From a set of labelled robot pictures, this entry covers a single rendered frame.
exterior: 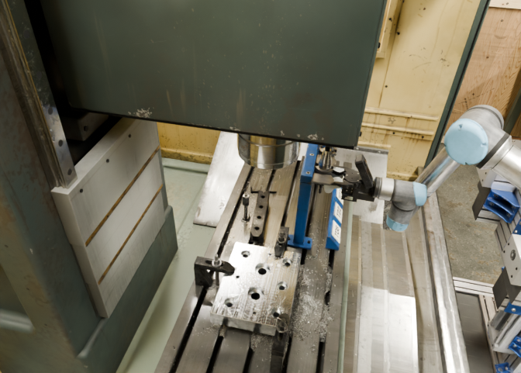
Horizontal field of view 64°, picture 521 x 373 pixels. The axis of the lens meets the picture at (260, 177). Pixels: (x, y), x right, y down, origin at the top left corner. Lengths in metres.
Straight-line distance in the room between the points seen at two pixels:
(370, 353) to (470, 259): 1.66
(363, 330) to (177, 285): 0.76
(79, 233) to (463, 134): 1.03
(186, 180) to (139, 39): 1.58
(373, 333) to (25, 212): 1.16
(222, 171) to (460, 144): 1.26
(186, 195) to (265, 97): 1.50
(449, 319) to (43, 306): 1.28
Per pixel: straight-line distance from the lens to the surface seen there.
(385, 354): 1.58
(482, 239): 3.28
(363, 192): 1.46
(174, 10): 0.84
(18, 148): 0.98
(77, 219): 1.11
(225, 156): 2.20
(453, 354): 1.57
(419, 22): 1.96
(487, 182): 1.87
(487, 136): 1.24
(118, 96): 0.97
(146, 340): 1.70
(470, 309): 2.52
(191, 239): 1.99
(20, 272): 1.17
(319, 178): 1.37
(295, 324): 1.37
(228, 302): 1.31
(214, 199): 2.08
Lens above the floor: 2.05
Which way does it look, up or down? 38 degrees down
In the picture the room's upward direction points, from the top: 2 degrees clockwise
